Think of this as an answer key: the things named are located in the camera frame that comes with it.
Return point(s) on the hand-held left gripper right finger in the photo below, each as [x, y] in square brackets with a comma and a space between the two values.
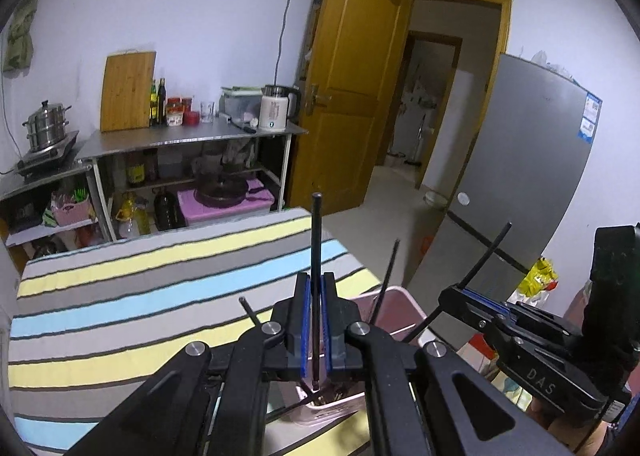
[327, 331]

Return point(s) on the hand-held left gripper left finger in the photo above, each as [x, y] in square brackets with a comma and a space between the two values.
[304, 331]

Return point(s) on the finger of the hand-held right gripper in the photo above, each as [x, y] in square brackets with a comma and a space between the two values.
[465, 306]
[492, 302]

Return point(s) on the black chopstick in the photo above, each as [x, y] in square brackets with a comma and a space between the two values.
[487, 253]
[290, 408]
[249, 311]
[316, 236]
[387, 276]

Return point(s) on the white chopstick holder box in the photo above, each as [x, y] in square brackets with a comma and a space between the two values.
[400, 311]

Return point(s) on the person's right hand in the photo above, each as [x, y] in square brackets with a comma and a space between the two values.
[575, 436]

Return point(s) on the yellow plastic bag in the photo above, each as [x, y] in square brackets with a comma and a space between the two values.
[537, 278]

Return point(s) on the round white fridge magnet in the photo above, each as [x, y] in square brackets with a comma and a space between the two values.
[464, 199]

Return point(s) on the white floor basin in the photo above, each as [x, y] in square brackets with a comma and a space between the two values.
[436, 200]

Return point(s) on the purple plastic storage box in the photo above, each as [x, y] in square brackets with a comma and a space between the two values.
[225, 211]

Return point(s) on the black wok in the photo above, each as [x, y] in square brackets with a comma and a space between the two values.
[220, 188]

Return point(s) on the grey refrigerator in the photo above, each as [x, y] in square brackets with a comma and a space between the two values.
[525, 136]

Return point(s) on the large dark oil bottle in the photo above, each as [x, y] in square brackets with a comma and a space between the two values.
[167, 211]

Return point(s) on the striped tablecloth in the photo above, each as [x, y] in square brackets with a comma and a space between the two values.
[125, 296]

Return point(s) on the yellow cooking oil bottle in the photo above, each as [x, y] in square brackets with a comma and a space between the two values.
[132, 216]

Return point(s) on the blue fridge sticker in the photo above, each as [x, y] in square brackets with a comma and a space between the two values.
[590, 116]

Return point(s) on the white electric kettle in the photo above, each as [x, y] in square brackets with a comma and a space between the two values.
[274, 108]

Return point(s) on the tall metal kitchen shelf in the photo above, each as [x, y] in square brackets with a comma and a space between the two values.
[175, 138]

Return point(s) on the clear plastic storage container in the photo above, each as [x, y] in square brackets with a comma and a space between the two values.
[240, 103]

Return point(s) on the clear drinking glass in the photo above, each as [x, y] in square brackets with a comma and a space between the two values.
[207, 112]

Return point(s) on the red round container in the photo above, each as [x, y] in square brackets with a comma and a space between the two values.
[191, 118]

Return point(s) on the white jar with red lid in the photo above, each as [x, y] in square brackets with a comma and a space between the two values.
[174, 117]

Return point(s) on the small red lid jar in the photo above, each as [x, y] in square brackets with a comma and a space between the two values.
[186, 103]

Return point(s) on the small pink storage basket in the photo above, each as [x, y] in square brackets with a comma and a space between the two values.
[72, 215]

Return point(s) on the green label bottle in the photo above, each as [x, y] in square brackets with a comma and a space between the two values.
[154, 106]

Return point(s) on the dark glass bottle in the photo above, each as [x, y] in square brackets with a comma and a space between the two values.
[161, 101]

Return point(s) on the yellow wooden door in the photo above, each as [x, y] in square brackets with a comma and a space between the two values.
[350, 61]

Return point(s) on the wooden cutting board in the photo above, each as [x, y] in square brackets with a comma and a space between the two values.
[127, 91]

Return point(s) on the low metal kitchen shelf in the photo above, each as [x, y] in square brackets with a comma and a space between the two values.
[40, 181]

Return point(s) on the black induction cooker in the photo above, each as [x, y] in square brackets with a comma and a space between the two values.
[47, 158]

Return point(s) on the stainless steel steamer pot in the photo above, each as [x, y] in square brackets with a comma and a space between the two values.
[45, 128]

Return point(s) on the green hanging cloth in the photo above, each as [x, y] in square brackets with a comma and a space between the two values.
[20, 36]

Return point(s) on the wooden door frame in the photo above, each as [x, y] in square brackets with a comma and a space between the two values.
[502, 26]

